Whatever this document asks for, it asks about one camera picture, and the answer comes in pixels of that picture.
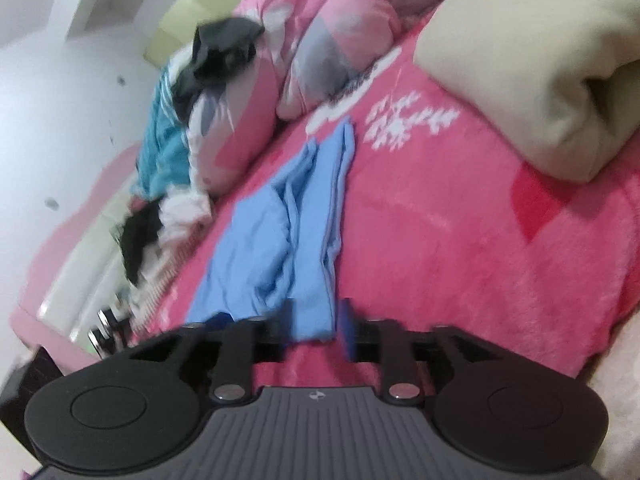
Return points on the white fluffy garment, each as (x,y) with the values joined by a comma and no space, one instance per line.
(625,410)

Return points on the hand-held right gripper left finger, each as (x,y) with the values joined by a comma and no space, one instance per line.
(286,327)

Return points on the pink checked garment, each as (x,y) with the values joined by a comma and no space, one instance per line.
(165,275)

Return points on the cream wardrobe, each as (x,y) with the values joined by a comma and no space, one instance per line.
(190,20)

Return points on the teal striped duvet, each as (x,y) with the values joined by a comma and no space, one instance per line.
(160,150)

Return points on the dark grey T-shirt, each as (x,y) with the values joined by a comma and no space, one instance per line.
(220,55)

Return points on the white and pink headboard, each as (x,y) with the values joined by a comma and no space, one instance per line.
(75,260)

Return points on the folded beige blanket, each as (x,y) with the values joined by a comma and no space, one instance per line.
(525,60)

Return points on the light blue T-shirt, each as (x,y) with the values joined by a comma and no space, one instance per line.
(260,240)

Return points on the black garment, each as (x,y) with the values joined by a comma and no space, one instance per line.
(137,245)

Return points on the pink and white duvet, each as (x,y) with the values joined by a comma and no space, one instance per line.
(330,35)

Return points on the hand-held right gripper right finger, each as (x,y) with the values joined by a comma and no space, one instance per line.
(346,330)

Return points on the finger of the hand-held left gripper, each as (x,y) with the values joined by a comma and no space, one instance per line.
(219,321)

